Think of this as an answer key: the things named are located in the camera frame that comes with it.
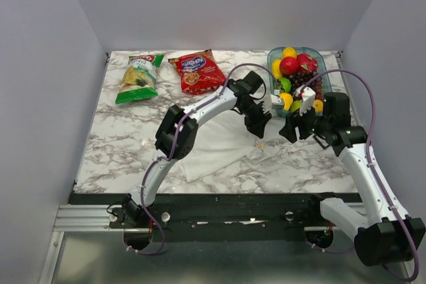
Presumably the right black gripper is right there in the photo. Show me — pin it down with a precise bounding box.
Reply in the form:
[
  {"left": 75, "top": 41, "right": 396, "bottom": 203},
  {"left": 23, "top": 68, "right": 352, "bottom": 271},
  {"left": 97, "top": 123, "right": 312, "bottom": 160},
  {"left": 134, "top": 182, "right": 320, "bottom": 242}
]
[{"left": 278, "top": 98, "right": 332, "bottom": 143}]

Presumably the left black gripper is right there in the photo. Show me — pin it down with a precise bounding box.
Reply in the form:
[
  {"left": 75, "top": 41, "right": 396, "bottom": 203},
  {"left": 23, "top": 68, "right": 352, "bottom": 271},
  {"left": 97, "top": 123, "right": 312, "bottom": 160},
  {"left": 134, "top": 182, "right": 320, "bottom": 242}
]
[{"left": 236, "top": 100, "right": 272, "bottom": 140}]

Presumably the white garment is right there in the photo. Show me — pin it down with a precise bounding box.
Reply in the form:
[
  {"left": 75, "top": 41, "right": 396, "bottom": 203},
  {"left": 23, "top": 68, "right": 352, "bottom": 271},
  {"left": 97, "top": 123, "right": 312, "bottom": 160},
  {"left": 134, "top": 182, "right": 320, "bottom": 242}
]
[{"left": 177, "top": 111, "right": 284, "bottom": 182}]

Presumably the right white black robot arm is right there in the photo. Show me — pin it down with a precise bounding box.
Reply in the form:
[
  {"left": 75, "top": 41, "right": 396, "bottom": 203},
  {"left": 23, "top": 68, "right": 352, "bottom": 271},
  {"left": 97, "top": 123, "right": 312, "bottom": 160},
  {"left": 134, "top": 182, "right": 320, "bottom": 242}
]
[{"left": 280, "top": 88, "right": 425, "bottom": 266}]

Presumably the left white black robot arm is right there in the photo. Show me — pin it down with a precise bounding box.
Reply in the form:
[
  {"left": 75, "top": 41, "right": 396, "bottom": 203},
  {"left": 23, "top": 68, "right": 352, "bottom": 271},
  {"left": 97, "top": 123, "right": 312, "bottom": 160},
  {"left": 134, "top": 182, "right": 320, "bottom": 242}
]
[{"left": 122, "top": 71, "right": 272, "bottom": 227}]

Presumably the green apple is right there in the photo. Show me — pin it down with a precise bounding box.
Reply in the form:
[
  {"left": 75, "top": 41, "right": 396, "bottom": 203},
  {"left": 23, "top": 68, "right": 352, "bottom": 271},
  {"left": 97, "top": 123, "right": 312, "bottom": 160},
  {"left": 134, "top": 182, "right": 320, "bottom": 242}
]
[{"left": 289, "top": 100, "right": 302, "bottom": 112}]

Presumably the small orange fruit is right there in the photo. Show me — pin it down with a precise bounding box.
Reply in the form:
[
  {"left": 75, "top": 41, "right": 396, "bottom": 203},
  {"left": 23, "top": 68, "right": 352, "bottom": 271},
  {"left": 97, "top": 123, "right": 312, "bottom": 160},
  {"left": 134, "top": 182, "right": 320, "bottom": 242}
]
[{"left": 314, "top": 99, "right": 323, "bottom": 114}]

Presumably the yellow pear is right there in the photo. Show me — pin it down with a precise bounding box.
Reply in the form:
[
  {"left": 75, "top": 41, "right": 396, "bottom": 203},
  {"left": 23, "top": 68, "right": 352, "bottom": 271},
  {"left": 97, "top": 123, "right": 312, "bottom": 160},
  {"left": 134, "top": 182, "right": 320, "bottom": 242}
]
[{"left": 280, "top": 92, "right": 294, "bottom": 111}]

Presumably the dark grape bunch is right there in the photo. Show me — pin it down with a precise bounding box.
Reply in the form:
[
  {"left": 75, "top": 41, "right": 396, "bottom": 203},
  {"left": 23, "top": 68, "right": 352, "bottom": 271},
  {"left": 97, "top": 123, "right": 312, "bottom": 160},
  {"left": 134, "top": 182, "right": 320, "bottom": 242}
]
[{"left": 288, "top": 72, "right": 323, "bottom": 100}]

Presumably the green lime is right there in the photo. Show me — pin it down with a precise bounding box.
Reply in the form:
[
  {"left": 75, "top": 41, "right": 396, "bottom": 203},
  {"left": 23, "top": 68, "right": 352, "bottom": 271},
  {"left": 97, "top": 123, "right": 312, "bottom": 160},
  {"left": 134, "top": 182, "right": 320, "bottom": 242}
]
[{"left": 276, "top": 77, "right": 292, "bottom": 93}]

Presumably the yellow lemon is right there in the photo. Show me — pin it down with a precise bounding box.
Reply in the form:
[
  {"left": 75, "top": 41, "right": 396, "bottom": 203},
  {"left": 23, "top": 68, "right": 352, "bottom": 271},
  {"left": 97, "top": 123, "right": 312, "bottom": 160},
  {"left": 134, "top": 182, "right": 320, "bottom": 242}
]
[{"left": 271, "top": 59, "right": 282, "bottom": 80}]

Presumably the pink dragon fruit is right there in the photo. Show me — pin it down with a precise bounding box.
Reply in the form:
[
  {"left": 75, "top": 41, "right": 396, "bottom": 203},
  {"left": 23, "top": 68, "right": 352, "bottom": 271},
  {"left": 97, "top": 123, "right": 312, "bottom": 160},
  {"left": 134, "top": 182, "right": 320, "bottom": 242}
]
[{"left": 297, "top": 53, "right": 318, "bottom": 73}]

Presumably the red apple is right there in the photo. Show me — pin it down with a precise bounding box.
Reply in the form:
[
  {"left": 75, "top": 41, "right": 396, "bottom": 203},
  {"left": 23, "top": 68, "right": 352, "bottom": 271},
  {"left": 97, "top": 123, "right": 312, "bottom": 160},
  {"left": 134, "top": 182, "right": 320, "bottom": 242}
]
[{"left": 280, "top": 57, "right": 299, "bottom": 76}]

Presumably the teal plastic fruit basket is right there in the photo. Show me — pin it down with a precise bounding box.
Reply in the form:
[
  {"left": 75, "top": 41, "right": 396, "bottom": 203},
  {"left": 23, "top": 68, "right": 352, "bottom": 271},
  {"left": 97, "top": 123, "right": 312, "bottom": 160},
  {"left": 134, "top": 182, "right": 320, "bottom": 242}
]
[{"left": 267, "top": 46, "right": 335, "bottom": 119}]

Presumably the red snack bag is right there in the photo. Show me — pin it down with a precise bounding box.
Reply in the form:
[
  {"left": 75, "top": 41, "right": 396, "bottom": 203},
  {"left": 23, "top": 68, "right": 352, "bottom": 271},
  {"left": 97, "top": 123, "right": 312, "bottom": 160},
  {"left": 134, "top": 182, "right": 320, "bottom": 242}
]
[{"left": 168, "top": 49, "right": 226, "bottom": 95}]

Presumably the green chips bag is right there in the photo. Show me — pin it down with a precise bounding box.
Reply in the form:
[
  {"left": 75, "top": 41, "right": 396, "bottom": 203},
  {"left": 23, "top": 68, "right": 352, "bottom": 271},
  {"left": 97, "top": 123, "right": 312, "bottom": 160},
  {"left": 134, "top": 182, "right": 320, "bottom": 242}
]
[{"left": 115, "top": 55, "right": 164, "bottom": 104}]

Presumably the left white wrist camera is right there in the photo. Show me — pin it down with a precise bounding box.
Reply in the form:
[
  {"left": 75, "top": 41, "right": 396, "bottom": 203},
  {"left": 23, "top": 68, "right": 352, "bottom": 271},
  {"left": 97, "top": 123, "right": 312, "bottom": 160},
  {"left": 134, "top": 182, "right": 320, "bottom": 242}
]
[{"left": 262, "top": 94, "right": 284, "bottom": 112}]

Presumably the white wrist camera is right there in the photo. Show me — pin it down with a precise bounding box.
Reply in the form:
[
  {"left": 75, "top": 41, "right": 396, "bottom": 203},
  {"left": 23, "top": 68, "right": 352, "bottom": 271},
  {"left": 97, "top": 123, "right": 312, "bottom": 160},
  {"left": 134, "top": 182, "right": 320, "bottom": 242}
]
[
  {"left": 293, "top": 86, "right": 316, "bottom": 115},
  {"left": 262, "top": 94, "right": 284, "bottom": 112}
]

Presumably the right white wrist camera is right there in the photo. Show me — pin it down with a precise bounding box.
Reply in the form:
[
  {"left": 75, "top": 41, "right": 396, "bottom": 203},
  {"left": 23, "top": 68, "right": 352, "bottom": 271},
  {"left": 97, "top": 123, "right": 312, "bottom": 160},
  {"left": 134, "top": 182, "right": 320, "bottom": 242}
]
[{"left": 293, "top": 86, "right": 316, "bottom": 115}]

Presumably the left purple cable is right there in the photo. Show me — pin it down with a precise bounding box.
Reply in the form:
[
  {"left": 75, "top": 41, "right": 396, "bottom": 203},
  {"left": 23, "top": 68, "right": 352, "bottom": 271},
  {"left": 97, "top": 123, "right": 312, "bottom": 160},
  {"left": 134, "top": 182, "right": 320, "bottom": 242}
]
[{"left": 124, "top": 63, "right": 284, "bottom": 255}]

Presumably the purple cable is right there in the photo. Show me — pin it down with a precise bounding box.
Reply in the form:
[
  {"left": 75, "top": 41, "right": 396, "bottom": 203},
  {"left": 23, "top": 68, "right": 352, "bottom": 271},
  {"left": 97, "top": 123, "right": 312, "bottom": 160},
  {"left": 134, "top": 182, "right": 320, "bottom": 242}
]
[
  {"left": 292, "top": 69, "right": 421, "bottom": 283},
  {"left": 124, "top": 63, "right": 284, "bottom": 255}
]

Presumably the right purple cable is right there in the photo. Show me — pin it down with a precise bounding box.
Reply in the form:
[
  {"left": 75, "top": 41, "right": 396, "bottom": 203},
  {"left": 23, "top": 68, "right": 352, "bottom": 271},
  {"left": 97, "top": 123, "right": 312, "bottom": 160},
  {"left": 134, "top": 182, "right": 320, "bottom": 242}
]
[{"left": 292, "top": 69, "right": 421, "bottom": 283}]

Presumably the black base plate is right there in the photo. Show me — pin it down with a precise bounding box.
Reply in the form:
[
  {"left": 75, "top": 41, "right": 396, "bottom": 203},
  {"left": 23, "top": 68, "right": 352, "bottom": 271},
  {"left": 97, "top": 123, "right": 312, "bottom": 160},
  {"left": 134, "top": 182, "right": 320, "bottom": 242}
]
[{"left": 67, "top": 192, "right": 367, "bottom": 243}]

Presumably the aluminium rail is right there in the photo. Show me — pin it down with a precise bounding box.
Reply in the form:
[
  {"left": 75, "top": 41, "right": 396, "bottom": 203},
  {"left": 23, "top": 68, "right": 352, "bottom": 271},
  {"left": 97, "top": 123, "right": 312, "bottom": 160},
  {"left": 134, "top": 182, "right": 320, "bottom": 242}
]
[{"left": 53, "top": 202, "right": 407, "bottom": 233}]

